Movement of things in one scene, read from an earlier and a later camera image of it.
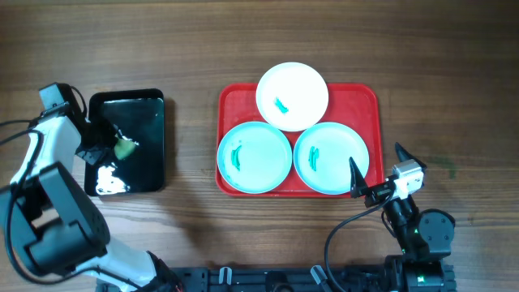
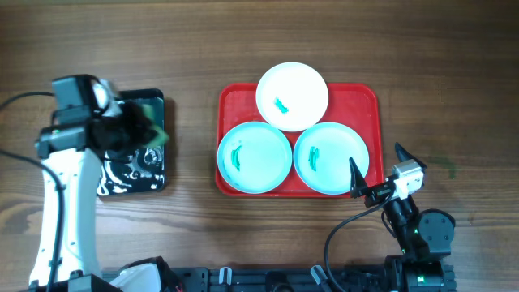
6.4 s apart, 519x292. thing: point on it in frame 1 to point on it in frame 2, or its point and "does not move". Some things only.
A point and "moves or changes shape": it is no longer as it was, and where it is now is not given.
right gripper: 375,193 does not move
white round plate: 292,96 does not move
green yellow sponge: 124,148 moves or changes shape
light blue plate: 255,157 does not move
